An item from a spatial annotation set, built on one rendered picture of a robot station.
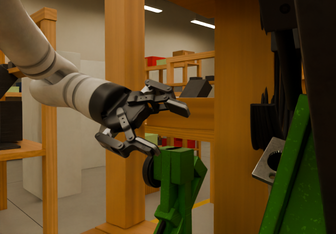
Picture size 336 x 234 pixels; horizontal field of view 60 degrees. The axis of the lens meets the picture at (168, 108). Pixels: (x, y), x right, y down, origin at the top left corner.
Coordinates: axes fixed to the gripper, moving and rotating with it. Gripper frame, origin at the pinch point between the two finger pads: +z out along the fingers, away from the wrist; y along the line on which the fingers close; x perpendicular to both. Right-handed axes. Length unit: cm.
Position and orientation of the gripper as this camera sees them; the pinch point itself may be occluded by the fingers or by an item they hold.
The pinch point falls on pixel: (168, 128)
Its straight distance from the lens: 42.9
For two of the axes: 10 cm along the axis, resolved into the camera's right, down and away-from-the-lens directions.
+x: 2.9, 6.6, 6.9
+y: 5.8, -7.0, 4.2
